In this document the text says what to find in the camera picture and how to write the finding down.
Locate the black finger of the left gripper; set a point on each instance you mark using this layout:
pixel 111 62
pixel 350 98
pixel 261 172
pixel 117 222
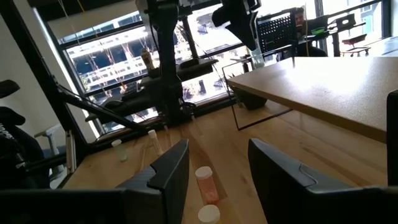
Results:
pixel 245 32

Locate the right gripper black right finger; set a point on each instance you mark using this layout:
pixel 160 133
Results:
pixel 280 186

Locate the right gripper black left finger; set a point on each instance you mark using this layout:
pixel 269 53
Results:
pixel 168 186

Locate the small pink bottle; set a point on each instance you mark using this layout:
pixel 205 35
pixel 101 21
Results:
pixel 207 186

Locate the thin grey tube vial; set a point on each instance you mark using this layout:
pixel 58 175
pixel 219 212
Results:
pixel 155 143

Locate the yellow vial white cap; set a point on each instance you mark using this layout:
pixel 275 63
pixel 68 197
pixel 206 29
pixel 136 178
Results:
pixel 209 215

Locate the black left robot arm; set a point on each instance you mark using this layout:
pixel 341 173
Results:
pixel 168 62

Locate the wooden shelf black legs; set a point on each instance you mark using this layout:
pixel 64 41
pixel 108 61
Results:
pixel 326 90

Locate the black perforated chair back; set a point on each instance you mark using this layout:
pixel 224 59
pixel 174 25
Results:
pixel 275 31

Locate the potted green plant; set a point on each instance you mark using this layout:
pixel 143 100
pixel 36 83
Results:
pixel 250 99

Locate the person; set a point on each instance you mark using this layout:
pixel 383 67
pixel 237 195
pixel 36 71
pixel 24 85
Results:
pixel 311 49

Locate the brown bottle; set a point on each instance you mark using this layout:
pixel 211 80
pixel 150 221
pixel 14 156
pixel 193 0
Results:
pixel 148 59

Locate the red rolling cart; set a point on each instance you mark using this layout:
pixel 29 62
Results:
pixel 356 46

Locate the white metal stand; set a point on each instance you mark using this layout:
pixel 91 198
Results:
pixel 51 140

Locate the large window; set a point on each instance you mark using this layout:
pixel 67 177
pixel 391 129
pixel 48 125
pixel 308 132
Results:
pixel 93 67

